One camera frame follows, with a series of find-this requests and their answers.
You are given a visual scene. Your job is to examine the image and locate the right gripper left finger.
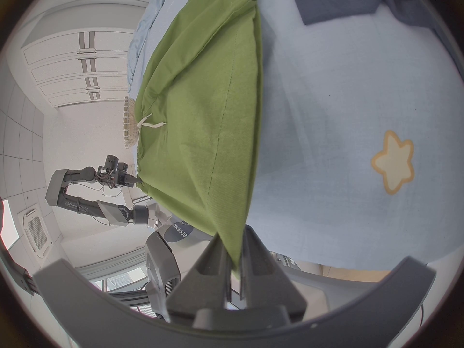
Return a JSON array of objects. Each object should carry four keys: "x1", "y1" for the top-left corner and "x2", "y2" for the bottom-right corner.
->
[{"x1": 166, "y1": 233, "x2": 232, "y2": 317}]

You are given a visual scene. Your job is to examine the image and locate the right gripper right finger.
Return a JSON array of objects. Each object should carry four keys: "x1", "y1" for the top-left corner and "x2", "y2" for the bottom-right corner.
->
[{"x1": 241, "y1": 225, "x2": 308, "y2": 320}]

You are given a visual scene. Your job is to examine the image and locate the green shorts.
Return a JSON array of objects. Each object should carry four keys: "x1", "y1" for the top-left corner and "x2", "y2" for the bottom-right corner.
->
[{"x1": 134, "y1": 0, "x2": 264, "y2": 281}]

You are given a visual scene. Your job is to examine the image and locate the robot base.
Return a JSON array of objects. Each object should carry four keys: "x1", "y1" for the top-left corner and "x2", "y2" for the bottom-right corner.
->
[{"x1": 144, "y1": 202, "x2": 425, "y2": 326}]

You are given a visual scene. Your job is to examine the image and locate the round woven basket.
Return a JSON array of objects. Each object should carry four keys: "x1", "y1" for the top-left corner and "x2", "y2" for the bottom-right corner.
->
[{"x1": 121, "y1": 96, "x2": 143, "y2": 148}]

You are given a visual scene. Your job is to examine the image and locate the bed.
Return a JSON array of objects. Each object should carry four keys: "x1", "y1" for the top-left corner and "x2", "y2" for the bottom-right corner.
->
[{"x1": 127, "y1": 0, "x2": 464, "y2": 273}]

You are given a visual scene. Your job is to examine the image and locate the white curtain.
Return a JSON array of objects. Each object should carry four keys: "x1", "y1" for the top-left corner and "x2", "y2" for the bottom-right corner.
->
[{"x1": 73, "y1": 246, "x2": 147, "y2": 279}]

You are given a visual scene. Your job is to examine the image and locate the window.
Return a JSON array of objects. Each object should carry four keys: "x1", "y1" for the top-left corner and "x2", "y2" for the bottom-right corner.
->
[{"x1": 76, "y1": 265, "x2": 160, "y2": 316}]

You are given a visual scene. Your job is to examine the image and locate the white ceiling air vent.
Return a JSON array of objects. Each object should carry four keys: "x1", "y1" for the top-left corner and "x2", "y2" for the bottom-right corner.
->
[{"x1": 17, "y1": 203, "x2": 56, "y2": 259}]

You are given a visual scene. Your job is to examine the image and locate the white wardrobe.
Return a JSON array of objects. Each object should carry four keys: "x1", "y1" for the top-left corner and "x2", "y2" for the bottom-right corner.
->
[{"x1": 22, "y1": 4, "x2": 150, "y2": 109}]

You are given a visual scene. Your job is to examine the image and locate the pale blue quilt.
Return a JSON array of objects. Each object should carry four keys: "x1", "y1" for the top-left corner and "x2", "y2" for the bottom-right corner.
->
[{"x1": 127, "y1": 0, "x2": 203, "y2": 90}]

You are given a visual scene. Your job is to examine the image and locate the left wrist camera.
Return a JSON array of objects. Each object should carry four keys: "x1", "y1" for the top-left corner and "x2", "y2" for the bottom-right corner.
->
[{"x1": 104, "y1": 155, "x2": 130, "y2": 175}]

